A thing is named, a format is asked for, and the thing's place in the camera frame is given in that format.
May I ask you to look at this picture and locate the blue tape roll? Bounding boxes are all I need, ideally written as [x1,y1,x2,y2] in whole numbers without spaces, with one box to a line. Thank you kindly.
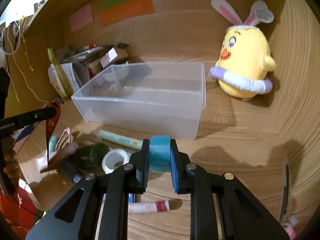
[149,135,171,173]

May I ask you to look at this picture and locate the small white cardboard box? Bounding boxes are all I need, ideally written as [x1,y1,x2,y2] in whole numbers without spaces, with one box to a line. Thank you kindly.
[100,48,129,68]

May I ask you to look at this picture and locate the yellow chick plush toy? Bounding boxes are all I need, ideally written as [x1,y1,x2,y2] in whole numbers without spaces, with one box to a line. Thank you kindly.
[208,0,277,101]

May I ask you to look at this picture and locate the pink tube with red cap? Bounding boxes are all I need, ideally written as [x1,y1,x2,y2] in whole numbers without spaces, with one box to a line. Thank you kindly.
[128,200,170,213]

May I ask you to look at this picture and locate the clear plastic storage bin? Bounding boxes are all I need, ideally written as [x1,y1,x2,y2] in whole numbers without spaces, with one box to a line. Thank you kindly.
[72,61,206,139]

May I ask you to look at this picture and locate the white tape roll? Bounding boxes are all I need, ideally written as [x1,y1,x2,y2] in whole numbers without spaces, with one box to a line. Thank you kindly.
[101,148,130,174]

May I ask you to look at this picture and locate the person's left hand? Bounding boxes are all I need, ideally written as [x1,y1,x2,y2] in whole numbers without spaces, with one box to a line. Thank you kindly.
[1,136,20,196]

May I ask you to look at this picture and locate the yellow-green spray bottle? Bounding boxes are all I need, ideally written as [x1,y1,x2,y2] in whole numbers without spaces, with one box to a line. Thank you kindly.
[47,48,73,99]

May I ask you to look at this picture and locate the pink patterned hair clip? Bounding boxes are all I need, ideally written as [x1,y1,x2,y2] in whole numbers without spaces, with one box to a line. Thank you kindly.
[55,127,74,151]

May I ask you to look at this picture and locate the red foil packet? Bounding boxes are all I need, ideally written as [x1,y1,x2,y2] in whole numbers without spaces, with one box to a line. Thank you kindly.
[46,102,61,162]

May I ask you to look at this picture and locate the green sticky note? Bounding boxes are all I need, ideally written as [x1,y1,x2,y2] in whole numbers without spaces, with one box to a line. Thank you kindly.
[100,0,130,10]

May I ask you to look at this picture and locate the orange sticky note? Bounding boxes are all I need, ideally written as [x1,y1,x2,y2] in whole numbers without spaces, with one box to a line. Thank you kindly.
[99,0,155,25]

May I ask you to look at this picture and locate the pink sticky note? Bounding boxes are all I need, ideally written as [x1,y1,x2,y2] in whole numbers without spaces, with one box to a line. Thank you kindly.
[69,4,94,32]

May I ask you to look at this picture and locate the white folded paper boxes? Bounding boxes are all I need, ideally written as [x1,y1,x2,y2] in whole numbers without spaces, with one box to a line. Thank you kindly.
[48,62,91,98]

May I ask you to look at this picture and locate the pink plush keychain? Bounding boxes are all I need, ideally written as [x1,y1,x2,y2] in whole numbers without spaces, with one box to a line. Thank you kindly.
[281,215,298,240]

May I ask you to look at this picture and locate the pale green tube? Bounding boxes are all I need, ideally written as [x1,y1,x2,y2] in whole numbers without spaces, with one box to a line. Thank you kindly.
[98,130,143,150]

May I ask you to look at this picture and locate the dark green glass bottle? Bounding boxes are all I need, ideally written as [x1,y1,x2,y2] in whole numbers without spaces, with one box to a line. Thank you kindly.
[59,142,111,184]

